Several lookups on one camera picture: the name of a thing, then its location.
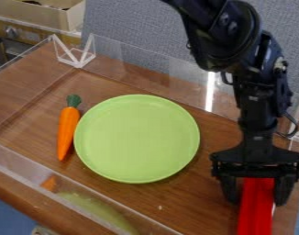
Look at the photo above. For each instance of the clear acrylic enclosure wall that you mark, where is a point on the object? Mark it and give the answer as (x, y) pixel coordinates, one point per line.
(183, 205)

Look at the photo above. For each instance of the wooden shelf with knob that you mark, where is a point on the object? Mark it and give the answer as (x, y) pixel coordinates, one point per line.
(31, 33)

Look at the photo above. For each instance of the green round plate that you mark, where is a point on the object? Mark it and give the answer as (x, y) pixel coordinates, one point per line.
(137, 138)

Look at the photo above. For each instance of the red plastic block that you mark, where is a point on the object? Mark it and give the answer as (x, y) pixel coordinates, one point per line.
(257, 207)

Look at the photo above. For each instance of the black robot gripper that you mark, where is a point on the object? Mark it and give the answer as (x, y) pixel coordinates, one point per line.
(258, 159)

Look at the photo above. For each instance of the orange toy carrot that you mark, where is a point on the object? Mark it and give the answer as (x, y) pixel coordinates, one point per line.
(69, 120)

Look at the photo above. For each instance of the clear acrylic corner bracket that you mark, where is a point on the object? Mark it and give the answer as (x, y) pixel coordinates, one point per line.
(73, 56)

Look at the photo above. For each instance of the cardboard box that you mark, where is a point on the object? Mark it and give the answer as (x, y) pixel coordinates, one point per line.
(61, 14)

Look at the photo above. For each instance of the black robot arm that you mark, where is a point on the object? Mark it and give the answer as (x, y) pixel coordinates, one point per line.
(230, 45)

